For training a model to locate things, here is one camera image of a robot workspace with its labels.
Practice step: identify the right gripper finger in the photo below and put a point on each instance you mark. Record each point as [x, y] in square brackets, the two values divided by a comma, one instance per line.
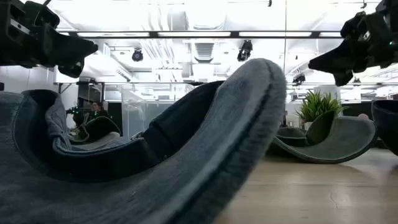
[348, 67]
[345, 53]

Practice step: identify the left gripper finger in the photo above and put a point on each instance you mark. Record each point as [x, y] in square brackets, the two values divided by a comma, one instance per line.
[74, 56]
[68, 42]

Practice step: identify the dark navy baseball cap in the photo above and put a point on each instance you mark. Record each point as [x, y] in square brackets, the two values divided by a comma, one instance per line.
[388, 124]

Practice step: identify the dark green baseball cap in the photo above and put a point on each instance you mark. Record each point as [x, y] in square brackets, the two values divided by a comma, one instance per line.
[342, 140]

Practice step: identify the black baseball cap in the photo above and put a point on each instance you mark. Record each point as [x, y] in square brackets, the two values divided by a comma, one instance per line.
[99, 127]

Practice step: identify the dark blue denim jeans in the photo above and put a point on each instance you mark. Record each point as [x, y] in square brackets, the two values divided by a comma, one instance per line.
[217, 140]

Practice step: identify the black background robot arm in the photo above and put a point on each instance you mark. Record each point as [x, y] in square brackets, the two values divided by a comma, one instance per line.
[74, 110]

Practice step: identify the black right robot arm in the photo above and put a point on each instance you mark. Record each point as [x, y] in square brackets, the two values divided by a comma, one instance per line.
[388, 6]

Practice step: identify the black ceiling spotlight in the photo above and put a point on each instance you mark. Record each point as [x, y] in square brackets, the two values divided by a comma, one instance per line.
[245, 51]
[137, 56]
[299, 79]

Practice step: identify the person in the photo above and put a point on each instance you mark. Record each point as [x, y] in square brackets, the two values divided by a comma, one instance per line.
[97, 109]
[362, 116]

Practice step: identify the green plant in white pot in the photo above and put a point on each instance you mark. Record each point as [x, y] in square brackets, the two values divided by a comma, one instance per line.
[314, 105]

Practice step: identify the clear plastic bin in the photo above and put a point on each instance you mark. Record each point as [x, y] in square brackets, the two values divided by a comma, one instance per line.
[140, 112]

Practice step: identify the ceiling air vent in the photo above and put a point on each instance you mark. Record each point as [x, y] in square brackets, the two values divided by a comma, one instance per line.
[204, 51]

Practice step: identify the black background station frame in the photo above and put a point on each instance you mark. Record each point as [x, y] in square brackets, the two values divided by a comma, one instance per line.
[77, 83]

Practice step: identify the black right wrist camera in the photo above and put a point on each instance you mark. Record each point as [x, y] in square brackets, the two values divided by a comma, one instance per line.
[354, 26]

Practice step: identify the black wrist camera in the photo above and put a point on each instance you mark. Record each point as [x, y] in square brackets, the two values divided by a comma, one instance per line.
[42, 15]
[354, 26]

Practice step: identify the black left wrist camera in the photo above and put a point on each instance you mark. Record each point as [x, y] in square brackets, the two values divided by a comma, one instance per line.
[42, 15]

